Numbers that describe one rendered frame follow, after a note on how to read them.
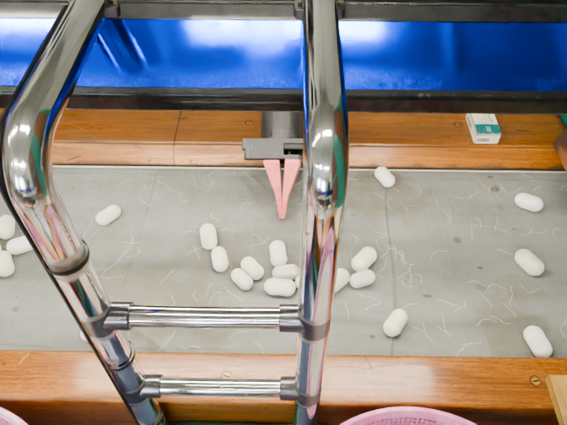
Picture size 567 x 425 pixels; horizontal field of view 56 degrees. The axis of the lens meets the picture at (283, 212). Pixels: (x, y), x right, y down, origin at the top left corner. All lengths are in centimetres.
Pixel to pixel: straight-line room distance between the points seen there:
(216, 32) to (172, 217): 39
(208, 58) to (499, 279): 46
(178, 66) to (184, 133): 43
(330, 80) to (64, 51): 15
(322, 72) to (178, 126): 55
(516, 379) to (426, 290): 14
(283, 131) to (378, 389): 32
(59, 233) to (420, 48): 26
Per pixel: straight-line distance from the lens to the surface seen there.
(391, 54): 39
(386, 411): 56
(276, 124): 68
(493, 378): 61
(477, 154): 82
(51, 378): 62
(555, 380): 62
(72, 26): 35
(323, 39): 32
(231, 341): 62
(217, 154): 79
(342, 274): 64
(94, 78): 41
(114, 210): 73
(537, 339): 65
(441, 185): 79
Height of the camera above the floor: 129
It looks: 49 degrees down
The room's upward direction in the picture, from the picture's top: straight up
